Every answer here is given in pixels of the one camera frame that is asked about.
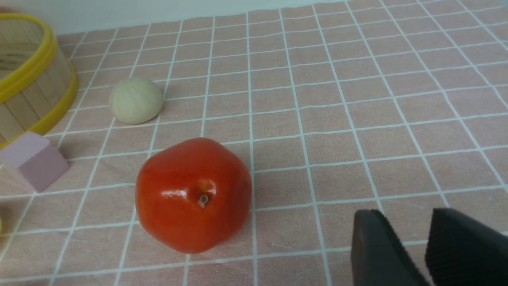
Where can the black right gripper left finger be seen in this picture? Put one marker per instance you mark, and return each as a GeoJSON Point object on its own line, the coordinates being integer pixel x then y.
{"type": "Point", "coordinates": [378, 257]}

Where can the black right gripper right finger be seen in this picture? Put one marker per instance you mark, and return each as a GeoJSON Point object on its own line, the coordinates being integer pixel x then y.
{"type": "Point", "coordinates": [462, 251]}

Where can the white bun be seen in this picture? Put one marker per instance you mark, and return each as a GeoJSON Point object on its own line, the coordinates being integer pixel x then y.
{"type": "Point", "coordinates": [135, 100]}

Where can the yellow bamboo steamer tray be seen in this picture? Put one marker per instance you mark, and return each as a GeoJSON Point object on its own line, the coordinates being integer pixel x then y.
{"type": "Point", "coordinates": [38, 83]}

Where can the pink checkered tablecloth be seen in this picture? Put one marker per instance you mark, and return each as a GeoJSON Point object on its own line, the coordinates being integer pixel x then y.
{"type": "Point", "coordinates": [396, 105]}

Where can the red pomegranate fruit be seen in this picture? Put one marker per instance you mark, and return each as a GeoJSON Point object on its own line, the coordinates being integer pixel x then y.
{"type": "Point", "coordinates": [194, 195]}

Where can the pink foam cube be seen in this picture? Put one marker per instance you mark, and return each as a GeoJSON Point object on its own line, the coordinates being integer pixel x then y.
{"type": "Point", "coordinates": [34, 161]}

